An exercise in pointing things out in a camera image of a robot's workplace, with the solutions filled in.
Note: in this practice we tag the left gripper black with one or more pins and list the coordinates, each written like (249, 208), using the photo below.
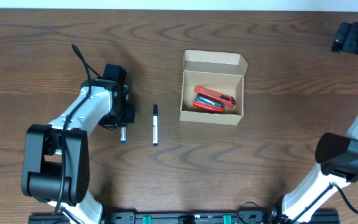
(128, 112)

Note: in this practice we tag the blue whiteboard marker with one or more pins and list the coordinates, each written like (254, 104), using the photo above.
(123, 134)

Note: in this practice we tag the red and black stapler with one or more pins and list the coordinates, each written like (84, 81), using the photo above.
(208, 104)

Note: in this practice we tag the red utility knife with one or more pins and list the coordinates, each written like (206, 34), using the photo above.
(221, 98)

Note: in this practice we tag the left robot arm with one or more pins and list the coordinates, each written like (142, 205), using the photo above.
(56, 168)

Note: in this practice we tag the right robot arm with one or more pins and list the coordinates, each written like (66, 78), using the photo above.
(336, 158)

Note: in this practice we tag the black whiteboard marker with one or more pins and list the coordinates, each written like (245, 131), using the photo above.
(155, 125)

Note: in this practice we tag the cardboard box with open lid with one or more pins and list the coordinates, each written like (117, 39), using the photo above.
(219, 71)

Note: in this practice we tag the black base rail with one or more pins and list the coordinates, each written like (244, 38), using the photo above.
(244, 216)

